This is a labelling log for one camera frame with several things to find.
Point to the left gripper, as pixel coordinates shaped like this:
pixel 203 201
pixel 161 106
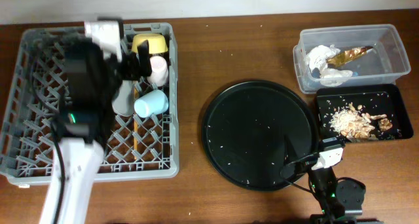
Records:
pixel 138 66

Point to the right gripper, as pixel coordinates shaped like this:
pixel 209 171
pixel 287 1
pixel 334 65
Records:
pixel 306 162

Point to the yellow bowl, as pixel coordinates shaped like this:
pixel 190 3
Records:
pixel 156 42

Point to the pink cup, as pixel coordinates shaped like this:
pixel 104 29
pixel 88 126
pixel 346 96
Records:
pixel 159 74

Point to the blue cup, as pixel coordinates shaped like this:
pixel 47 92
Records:
pixel 153 103

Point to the grey round plate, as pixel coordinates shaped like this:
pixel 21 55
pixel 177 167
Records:
pixel 123 101

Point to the food scraps and rice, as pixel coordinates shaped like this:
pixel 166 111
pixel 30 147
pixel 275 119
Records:
pixel 353 121

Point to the white napkin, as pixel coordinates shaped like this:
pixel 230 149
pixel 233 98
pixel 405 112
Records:
pixel 316 60

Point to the brown snack wrapper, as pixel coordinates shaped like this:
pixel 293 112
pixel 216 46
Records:
pixel 348 55

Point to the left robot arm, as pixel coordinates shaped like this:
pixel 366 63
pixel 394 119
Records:
pixel 95 67

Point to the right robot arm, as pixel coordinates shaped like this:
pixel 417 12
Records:
pixel 340 199

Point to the grey plastic dishwasher rack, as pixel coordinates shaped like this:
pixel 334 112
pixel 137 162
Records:
pixel 138 148

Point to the round black serving tray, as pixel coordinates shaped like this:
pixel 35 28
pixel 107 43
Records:
pixel 243 131

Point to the black rectangular tray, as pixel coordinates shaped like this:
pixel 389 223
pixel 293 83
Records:
pixel 386 96

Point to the clear plastic bin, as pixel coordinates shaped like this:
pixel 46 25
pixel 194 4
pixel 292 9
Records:
pixel 385 63

